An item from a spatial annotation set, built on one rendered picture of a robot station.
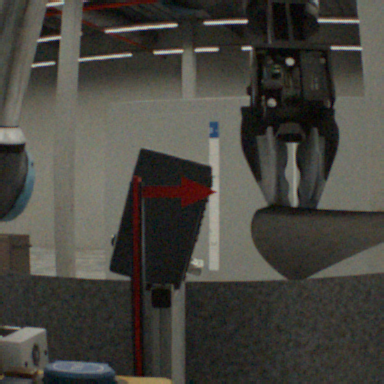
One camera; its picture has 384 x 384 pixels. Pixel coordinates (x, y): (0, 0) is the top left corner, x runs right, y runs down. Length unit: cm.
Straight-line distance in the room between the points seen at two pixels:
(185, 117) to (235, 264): 127
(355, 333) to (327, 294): 18
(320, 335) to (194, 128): 463
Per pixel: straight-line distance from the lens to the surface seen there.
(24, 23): 117
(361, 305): 266
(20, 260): 760
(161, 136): 716
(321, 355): 262
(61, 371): 43
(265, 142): 75
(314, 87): 71
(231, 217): 696
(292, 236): 71
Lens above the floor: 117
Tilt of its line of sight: 1 degrees up
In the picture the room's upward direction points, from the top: straight up
